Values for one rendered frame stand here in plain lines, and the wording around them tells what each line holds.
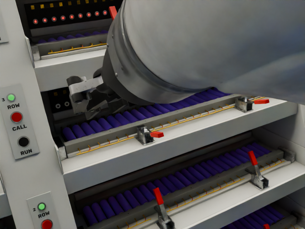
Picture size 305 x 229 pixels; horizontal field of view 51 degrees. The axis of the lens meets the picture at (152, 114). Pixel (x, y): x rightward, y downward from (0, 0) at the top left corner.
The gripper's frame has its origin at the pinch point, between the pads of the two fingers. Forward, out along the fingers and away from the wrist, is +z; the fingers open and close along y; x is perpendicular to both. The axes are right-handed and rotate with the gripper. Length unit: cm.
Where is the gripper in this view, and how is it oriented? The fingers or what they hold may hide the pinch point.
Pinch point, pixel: (103, 102)
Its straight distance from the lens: 46.3
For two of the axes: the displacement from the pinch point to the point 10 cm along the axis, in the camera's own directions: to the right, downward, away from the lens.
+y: -8.9, 2.4, -3.9
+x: 2.9, 9.6, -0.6
